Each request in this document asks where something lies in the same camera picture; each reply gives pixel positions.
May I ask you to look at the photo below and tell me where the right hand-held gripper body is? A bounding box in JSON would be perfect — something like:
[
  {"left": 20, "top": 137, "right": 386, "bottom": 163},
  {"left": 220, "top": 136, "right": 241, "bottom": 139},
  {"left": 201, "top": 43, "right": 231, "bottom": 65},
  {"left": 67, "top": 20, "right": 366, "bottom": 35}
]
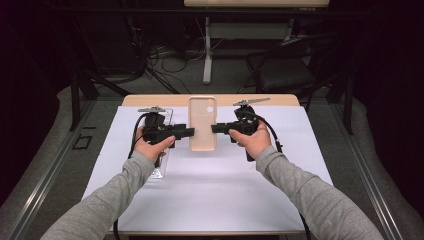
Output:
[{"left": 232, "top": 97, "right": 271, "bottom": 136}]

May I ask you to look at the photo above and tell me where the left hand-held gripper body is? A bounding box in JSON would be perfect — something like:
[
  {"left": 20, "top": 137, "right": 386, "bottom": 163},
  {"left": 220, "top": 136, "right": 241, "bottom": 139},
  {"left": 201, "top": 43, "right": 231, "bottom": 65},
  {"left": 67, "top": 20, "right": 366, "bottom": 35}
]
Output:
[{"left": 137, "top": 106, "right": 177, "bottom": 146}]

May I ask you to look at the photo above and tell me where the clear plastic rack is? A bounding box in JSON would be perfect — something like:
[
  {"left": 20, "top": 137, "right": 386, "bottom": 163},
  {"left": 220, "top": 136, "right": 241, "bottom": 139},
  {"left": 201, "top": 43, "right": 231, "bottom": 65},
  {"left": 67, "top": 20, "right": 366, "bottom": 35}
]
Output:
[{"left": 146, "top": 107, "right": 175, "bottom": 180}]

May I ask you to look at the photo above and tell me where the beige phone case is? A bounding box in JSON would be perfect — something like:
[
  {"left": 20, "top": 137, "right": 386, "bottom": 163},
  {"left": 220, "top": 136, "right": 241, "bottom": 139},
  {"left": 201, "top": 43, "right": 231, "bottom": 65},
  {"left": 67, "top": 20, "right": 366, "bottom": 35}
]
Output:
[{"left": 188, "top": 95, "right": 218, "bottom": 153}]

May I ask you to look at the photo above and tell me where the person's left hand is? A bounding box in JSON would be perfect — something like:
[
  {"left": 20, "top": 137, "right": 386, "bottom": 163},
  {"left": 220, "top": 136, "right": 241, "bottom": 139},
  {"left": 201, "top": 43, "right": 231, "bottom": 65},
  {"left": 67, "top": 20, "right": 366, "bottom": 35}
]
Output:
[{"left": 133, "top": 125, "right": 176, "bottom": 164}]

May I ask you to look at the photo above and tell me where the person's right hand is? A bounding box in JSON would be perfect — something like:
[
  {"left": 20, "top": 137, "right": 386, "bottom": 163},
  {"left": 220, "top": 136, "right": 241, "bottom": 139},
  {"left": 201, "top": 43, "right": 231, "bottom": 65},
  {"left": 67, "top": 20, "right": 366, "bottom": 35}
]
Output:
[{"left": 228, "top": 120, "right": 273, "bottom": 160}]

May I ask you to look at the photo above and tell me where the wooden table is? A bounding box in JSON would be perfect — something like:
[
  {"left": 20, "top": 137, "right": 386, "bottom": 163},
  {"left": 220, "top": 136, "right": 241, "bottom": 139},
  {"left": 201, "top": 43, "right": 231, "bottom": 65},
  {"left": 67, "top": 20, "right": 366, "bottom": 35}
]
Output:
[{"left": 106, "top": 93, "right": 304, "bottom": 237}]

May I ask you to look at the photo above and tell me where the white table cover sheet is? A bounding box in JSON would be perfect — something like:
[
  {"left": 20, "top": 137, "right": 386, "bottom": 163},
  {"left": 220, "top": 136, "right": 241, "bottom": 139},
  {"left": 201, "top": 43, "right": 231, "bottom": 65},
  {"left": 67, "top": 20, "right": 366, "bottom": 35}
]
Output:
[{"left": 82, "top": 105, "right": 334, "bottom": 233}]

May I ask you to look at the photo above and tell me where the black chair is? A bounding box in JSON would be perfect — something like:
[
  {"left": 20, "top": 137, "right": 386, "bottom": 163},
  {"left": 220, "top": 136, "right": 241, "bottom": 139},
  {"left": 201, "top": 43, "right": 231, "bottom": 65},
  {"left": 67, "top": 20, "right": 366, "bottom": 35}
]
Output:
[{"left": 245, "top": 33, "right": 338, "bottom": 101}]

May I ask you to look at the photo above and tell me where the desk with white legs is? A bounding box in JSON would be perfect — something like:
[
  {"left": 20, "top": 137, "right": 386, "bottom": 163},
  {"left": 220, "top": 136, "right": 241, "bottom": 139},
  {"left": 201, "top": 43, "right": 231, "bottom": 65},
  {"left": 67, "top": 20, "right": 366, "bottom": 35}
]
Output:
[{"left": 183, "top": 0, "right": 329, "bottom": 85}]

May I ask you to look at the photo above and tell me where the black metal stand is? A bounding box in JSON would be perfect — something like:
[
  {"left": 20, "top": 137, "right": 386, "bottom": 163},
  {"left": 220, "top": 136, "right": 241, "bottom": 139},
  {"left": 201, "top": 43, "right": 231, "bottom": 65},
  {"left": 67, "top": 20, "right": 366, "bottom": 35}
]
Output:
[
  {"left": 326, "top": 71, "right": 355, "bottom": 136},
  {"left": 68, "top": 71, "right": 131, "bottom": 132}
]

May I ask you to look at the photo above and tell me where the black metal crossbar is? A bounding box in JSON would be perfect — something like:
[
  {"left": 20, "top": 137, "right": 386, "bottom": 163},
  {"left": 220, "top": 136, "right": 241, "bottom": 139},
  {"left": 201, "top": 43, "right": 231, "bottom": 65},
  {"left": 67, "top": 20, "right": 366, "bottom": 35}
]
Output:
[{"left": 49, "top": 7, "right": 368, "bottom": 16}]

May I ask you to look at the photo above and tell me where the left hand-held gripper cable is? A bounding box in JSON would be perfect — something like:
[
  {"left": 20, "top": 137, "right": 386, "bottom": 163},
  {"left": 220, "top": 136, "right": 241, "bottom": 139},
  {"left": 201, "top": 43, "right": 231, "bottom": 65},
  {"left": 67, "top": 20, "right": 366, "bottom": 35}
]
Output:
[{"left": 113, "top": 112, "right": 150, "bottom": 240}]

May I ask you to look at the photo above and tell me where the hand-held gripper cable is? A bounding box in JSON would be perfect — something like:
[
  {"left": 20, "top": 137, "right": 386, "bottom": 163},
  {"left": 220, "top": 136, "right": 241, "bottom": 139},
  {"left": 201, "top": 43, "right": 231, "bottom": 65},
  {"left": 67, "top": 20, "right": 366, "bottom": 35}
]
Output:
[
  {"left": 113, "top": 112, "right": 150, "bottom": 240},
  {"left": 249, "top": 111, "right": 313, "bottom": 240}
]

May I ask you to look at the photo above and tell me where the right hand-held gripper cable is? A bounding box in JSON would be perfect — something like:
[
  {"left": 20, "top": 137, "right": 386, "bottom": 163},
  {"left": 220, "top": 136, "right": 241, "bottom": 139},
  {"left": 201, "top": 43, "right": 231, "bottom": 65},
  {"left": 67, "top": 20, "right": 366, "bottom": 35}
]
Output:
[{"left": 249, "top": 111, "right": 313, "bottom": 240}]

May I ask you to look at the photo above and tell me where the bundle of floor cables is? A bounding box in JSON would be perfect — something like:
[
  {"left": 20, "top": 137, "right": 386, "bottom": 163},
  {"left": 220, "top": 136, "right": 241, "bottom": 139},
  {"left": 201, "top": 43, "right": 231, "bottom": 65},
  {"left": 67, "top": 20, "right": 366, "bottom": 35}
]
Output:
[{"left": 133, "top": 16, "right": 208, "bottom": 94}]

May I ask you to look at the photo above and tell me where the aluminium floor rail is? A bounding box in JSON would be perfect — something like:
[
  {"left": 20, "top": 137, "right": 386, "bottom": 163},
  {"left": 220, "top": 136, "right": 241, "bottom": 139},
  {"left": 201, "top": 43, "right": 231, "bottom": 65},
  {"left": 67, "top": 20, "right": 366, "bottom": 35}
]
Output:
[
  {"left": 329, "top": 103, "right": 404, "bottom": 240},
  {"left": 6, "top": 99, "right": 98, "bottom": 240}
]

